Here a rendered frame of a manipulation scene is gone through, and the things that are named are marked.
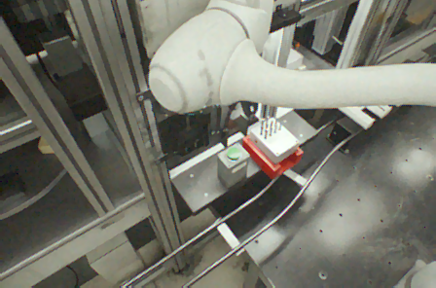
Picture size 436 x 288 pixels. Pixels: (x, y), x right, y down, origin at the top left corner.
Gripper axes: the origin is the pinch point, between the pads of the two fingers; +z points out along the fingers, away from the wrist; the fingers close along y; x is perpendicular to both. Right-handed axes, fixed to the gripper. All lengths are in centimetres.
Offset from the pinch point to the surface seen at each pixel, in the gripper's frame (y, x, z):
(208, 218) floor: -8, -26, 113
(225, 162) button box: 3.2, 1.1, 10.7
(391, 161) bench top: -71, 23, 44
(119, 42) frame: 20.4, -10.4, -28.9
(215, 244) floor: -2, -11, 113
